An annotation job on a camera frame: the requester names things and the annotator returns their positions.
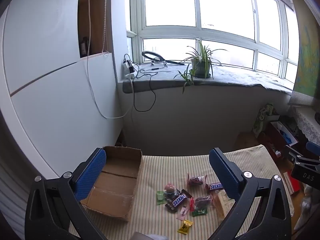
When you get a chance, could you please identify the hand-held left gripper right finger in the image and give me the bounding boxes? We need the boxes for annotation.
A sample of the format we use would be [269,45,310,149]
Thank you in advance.
[207,148,292,240]

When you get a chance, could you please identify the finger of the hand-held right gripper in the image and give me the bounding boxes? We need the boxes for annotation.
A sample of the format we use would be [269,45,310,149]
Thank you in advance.
[282,145,307,167]
[306,141,320,155]

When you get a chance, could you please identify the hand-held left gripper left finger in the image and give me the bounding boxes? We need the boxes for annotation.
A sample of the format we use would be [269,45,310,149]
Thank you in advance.
[24,148,108,240]

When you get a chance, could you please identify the cardboard box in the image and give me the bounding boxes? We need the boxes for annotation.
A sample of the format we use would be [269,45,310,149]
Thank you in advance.
[80,145,143,222]

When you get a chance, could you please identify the clear sandwich bread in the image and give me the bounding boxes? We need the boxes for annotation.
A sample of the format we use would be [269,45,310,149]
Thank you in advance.
[212,190,235,217]

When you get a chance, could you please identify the dark red snack packet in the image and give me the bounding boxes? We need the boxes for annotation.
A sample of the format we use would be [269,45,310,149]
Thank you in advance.
[187,173,208,188]
[194,195,213,210]

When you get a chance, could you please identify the large brown chocolate bar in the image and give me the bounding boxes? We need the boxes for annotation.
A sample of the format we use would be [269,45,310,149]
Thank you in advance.
[165,189,192,213]

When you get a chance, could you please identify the pink wafer packet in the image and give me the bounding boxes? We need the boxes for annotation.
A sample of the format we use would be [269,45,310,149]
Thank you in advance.
[176,204,189,221]

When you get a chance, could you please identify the yellow candy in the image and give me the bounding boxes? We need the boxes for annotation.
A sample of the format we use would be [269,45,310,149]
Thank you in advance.
[177,219,194,235]

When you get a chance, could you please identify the small brown chocolate bar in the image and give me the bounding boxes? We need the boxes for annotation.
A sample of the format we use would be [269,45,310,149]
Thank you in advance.
[205,181,224,192]

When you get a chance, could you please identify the red white flat box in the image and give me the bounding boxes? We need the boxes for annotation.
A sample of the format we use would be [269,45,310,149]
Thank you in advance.
[282,171,304,195]

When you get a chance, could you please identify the red storage box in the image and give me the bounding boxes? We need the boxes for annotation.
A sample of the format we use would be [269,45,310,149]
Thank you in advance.
[265,121,299,158]

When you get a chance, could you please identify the white lace cloth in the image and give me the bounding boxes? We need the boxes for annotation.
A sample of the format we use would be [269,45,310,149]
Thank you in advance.
[291,106,320,145]

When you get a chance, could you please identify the white plastic bag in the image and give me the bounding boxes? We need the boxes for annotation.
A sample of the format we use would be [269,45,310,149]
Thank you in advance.
[295,185,317,230]

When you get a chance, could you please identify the green patterned bag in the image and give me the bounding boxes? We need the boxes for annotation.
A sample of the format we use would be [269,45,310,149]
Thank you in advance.
[252,104,280,138]

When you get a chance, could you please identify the striped beige mat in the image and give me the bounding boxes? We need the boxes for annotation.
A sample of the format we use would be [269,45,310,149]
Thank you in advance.
[69,144,295,240]

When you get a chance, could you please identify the grey windowsill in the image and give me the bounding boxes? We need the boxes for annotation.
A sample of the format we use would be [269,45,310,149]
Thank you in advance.
[122,64,294,95]

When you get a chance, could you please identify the white cabinet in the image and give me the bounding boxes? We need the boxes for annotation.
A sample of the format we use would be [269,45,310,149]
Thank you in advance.
[0,0,125,180]

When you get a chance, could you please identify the potted spider plant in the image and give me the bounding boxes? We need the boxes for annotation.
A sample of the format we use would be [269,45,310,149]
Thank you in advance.
[174,38,228,94]

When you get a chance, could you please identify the white power strip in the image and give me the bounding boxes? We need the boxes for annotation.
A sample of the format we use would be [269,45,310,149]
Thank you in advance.
[122,60,135,80]

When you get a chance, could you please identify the dark box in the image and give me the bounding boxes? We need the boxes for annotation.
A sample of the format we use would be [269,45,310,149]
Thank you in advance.
[79,37,90,57]

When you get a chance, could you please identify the white framed window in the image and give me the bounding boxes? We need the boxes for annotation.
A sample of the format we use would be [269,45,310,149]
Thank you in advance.
[126,0,299,85]

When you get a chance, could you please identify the wooden shelf niche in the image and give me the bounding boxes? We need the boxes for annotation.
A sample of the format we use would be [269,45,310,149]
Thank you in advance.
[78,0,112,59]

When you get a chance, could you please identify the black cable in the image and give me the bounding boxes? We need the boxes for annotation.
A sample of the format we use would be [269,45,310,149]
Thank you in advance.
[124,54,159,112]

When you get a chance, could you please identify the black ring light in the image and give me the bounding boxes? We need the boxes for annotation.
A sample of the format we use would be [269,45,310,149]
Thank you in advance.
[141,51,185,66]

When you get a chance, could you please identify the white cable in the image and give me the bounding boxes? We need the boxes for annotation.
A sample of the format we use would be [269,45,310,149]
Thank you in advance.
[86,0,134,119]

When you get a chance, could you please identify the beaded blind cord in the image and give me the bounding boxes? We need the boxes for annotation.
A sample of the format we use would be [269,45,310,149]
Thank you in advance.
[102,0,110,55]

